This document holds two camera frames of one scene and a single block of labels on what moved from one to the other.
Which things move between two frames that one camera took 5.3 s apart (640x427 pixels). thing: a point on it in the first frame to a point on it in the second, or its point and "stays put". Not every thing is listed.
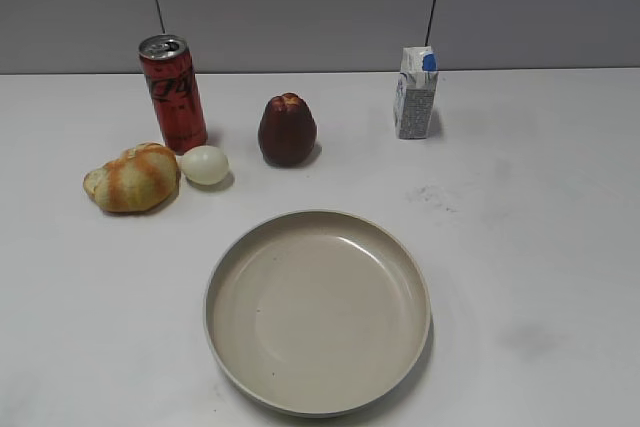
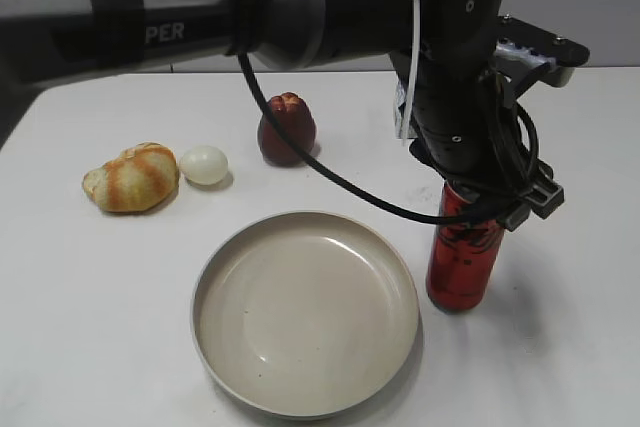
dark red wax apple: [287, 129] stays put
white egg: [204, 165] stays put
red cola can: [173, 83] to [463, 259]
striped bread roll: [142, 178] stays put
